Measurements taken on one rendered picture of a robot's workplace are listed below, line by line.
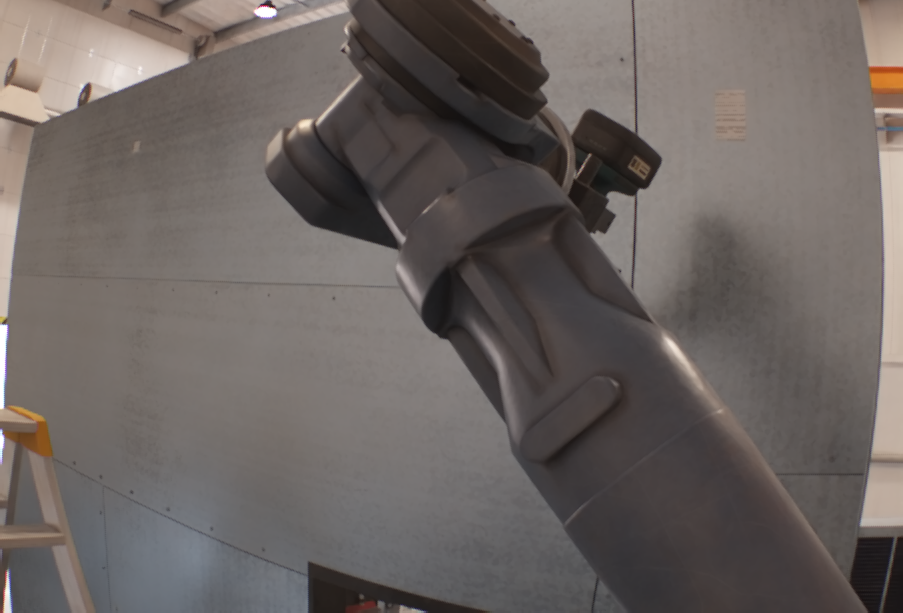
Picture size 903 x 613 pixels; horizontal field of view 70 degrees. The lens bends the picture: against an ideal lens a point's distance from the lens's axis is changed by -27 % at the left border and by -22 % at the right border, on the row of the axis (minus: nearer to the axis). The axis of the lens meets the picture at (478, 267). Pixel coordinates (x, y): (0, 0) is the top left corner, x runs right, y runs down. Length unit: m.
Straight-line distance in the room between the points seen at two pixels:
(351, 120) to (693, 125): 0.68
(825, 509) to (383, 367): 0.78
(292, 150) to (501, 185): 0.18
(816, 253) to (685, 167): 0.25
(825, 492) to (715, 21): 0.73
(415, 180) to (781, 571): 0.35
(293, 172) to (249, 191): 1.04
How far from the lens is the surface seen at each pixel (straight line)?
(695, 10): 1.26
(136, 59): 13.01
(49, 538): 1.51
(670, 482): 0.43
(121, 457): 2.02
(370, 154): 0.59
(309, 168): 0.61
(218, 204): 1.72
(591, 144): 0.89
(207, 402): 1.69
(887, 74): 9.84
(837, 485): 1.10
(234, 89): 1.80
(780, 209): 1.13
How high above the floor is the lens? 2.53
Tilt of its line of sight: 7 degrees up
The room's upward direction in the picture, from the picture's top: 5 degrees clockwise
